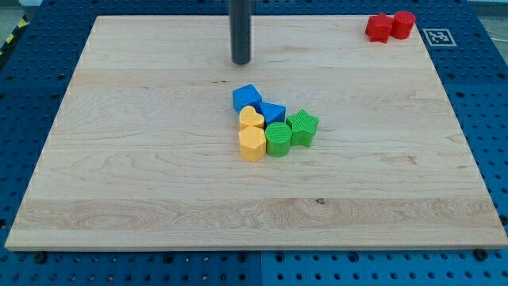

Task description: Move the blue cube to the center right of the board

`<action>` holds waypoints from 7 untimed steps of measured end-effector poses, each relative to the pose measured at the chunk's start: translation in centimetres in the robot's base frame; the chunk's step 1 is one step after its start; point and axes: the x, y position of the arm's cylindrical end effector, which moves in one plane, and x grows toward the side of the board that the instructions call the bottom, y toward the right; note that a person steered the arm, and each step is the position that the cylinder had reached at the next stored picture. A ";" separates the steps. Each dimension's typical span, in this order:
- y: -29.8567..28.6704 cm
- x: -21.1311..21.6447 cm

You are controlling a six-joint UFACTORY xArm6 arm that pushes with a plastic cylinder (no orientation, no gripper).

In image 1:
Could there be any blue triangle block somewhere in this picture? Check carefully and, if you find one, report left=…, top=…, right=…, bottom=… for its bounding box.
left=260, top=102, right=286, bottom=127

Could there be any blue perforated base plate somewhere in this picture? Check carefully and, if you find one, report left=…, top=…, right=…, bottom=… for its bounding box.
left=1, top=0, right=507, bottom=285

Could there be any wooden board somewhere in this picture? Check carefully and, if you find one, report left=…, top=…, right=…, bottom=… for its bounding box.
left=6, top=16, right=507, bottom=251

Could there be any yellow hexagon block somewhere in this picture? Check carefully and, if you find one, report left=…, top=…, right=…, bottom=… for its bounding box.
left=239, top=126, right=266, bottom=162

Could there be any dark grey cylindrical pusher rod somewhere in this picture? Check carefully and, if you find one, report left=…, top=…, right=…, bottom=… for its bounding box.
left=229, top=0, right=252, bottom=65

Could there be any white fiducial marker tag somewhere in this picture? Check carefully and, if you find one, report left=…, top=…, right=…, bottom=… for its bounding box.
left=422, top=28, right=456, bottom=47

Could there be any blue cube block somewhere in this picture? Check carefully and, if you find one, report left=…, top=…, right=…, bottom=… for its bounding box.
left=232, top=84, right=263, bottom=114

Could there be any green star block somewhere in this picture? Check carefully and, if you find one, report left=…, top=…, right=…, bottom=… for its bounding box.
left=286, top=109, right=319, bottom=147

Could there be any red star block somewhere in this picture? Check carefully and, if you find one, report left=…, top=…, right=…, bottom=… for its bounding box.
left=365, top=13, right=394, bottom=44

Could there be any red cylinder block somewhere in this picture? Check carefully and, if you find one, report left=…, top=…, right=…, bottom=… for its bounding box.
left=391, top=10, right=416, bottom=40

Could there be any green cylinder block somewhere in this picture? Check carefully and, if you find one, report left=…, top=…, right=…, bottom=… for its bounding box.
left=265, top=122, right=292, bottom=157

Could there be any yellow heart block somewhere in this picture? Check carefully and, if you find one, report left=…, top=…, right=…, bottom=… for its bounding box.
left=239, top=106, right=265, bottom=129

